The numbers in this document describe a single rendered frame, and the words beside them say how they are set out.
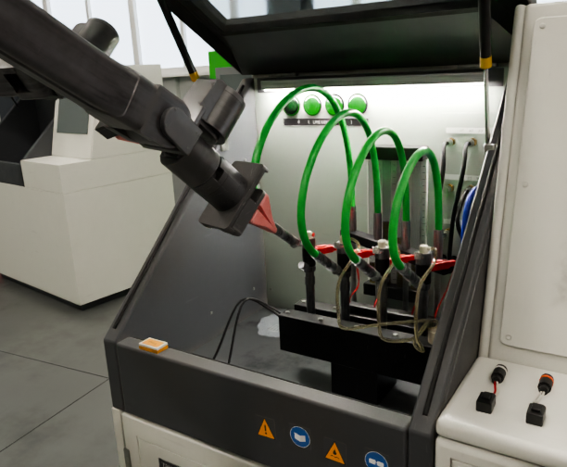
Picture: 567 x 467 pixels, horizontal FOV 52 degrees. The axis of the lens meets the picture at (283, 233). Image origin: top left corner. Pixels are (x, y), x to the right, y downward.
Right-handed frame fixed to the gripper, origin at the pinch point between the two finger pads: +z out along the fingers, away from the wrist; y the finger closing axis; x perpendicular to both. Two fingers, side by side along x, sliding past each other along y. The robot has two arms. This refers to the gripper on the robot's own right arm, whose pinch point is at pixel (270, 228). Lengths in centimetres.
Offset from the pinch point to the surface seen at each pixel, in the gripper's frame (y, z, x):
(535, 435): -8.3, 29.9, -33.2
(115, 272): 2, 153, 295
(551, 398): -1.3, 37.2, -30.9
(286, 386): -17.8, 24.4, 4.4
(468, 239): 17.6, 28.8, -12.5
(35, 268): -21, 127, 345
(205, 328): -14, 40, 49
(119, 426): -41, 29, 45
